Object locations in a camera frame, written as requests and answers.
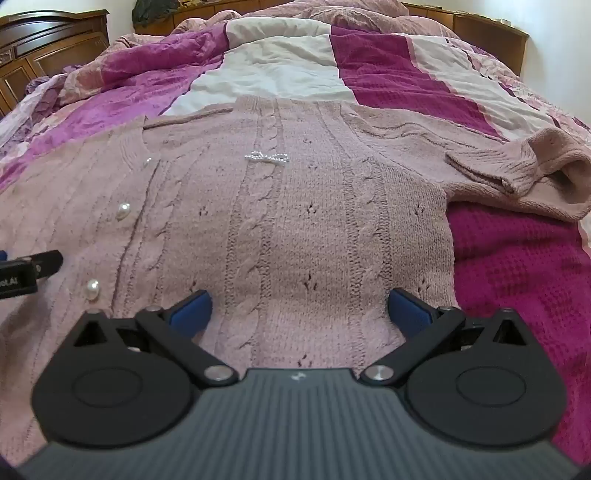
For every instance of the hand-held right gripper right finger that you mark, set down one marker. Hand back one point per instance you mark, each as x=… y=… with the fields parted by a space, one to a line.
x=407 y=310

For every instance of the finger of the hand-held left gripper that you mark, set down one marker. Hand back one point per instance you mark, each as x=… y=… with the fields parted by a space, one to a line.
x=44 y=264

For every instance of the lilac ruffled pillow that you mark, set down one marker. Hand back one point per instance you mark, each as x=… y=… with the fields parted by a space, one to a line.
x=69 y=71

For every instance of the dark cloth bundle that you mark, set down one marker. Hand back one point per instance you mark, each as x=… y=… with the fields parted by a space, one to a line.
x=152 y=11

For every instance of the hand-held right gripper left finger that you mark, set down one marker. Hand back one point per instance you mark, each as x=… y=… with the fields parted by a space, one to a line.
x=194 y=310

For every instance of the magenta and white patchwork quilt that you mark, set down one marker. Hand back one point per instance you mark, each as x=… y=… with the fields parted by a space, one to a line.
x=277 y=69

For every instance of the carved wooden headboard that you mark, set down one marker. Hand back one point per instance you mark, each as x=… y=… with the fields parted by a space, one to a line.
x=46 y=60

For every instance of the pink knit cardigan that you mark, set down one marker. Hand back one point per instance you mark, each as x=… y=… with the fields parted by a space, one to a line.
x=300 y=221

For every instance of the pink waffle blanket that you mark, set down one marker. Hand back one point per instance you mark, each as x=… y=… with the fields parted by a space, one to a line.
x=369 y=16

